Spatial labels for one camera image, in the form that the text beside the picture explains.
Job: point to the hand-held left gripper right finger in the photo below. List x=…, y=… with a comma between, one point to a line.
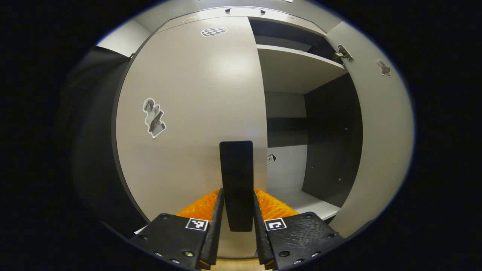
x=260, y=237

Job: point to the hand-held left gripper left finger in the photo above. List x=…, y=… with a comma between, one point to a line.
x=212, y=233

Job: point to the shoe cabinet door checkered sticker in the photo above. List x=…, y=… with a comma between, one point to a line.
x=188, y=113

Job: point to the shoe cabinet door box stickers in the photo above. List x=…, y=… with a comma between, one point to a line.
x=384, y=143

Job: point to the beige double-door shoe cabinet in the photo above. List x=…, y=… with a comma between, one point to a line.
x=293, y=67

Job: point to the metal door hinge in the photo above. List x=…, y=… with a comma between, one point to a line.
x=342, y=53

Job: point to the black backdrop cloth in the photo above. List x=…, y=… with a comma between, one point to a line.
x=94, y=150

